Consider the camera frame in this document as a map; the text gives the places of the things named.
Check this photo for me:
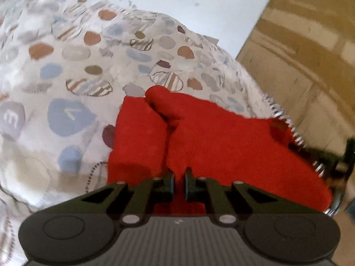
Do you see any red knit garment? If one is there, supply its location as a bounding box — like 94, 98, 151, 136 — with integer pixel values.
107, 86, 332, 215

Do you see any wooden wardrobe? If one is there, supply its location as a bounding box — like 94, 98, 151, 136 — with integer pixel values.
237, 0, 354, 153

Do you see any patterned white duvet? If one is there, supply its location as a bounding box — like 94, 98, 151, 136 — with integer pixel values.
1, 0, 272, 265

